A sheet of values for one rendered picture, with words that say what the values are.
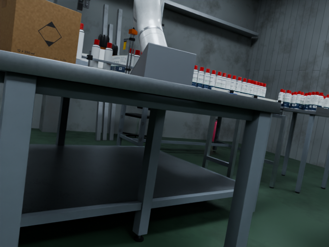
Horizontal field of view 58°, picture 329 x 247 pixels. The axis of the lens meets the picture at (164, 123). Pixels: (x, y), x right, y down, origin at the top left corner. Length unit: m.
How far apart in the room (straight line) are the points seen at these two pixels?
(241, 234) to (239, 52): 6.04
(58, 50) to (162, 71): 0.51
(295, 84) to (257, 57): 1.22
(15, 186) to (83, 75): 0.29
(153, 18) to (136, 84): 0.72
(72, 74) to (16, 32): 0.71
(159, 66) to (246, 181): 0.56
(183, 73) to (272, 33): 5.76
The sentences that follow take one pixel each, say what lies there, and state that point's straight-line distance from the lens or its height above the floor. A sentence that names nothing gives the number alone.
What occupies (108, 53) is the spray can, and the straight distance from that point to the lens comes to 2.02.
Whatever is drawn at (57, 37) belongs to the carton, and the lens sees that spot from 1.47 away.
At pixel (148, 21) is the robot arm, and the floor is 1.12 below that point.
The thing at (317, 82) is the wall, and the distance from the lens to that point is 6.08.
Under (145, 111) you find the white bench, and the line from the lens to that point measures 3.49.
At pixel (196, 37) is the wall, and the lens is 6.23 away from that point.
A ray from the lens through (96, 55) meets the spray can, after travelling 1.98.
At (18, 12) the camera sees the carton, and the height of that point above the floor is 1.03.
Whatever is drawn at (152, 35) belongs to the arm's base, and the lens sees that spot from 1.37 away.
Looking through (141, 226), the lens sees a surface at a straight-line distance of 1.66.
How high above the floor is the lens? 0.79
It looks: 5 degrees down
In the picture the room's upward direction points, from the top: 9 degrees clockwise
